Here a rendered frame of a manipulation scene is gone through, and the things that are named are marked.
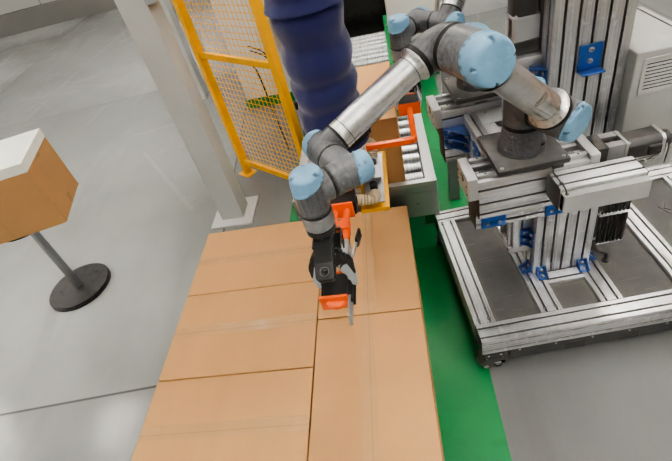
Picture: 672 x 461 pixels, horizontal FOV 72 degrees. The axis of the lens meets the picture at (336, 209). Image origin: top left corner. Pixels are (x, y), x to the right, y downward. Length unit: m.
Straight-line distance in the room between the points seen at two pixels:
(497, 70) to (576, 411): 1.51
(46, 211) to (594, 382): 2.77
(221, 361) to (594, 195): 1.40
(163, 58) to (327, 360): 1.86
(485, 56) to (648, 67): 0.82
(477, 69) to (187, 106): 2.10
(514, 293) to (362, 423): 1.00
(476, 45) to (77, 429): 2.47
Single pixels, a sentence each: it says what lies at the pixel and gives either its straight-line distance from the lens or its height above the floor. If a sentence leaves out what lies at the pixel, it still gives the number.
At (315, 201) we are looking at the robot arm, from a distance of 1.00.
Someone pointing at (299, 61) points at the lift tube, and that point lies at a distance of 1.40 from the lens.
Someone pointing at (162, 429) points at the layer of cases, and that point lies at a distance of 1.83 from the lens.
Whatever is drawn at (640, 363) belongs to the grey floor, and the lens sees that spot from 2.40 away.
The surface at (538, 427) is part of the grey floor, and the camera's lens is 2.18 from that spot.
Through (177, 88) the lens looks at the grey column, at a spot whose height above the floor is 1.01.
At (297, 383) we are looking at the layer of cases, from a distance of 1.71.
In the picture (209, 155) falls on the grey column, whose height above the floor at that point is 0.55.
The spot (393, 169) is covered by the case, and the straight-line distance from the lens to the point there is 2.21.
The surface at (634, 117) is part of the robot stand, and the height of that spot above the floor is 1.00.
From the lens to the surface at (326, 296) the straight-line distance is 1.19.
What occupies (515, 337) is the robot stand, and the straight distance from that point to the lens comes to 2.10.
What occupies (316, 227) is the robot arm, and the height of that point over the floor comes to 1.29.
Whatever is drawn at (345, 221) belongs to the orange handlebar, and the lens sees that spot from 1.38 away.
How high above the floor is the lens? 1.96
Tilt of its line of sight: 39 degrees down
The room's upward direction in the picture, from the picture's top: 16 degrees counter-clockwise
